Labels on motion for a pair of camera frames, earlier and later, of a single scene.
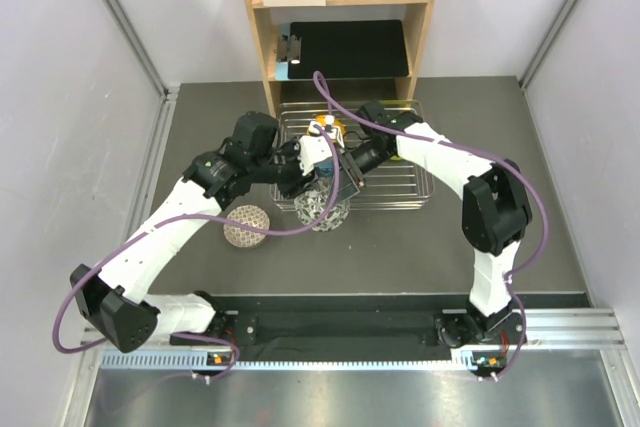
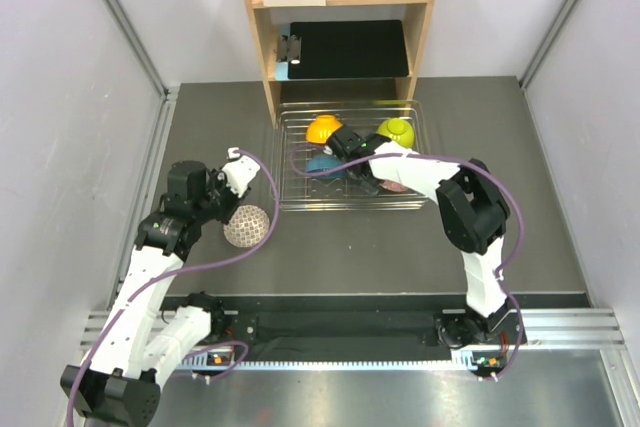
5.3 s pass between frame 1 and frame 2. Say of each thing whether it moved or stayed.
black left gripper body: moved
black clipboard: stayed
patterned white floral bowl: moved
